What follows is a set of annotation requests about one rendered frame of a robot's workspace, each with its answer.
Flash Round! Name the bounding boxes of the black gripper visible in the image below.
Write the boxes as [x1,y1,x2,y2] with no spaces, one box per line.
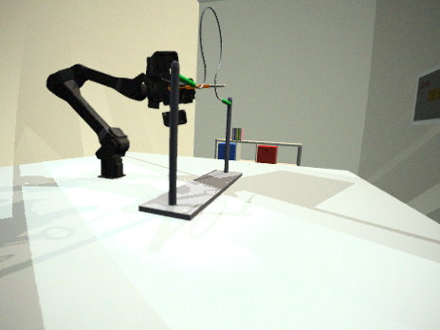
[151,50,187,127]

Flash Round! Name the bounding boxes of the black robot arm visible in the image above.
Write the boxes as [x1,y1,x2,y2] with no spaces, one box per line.
[46,56,160,179]

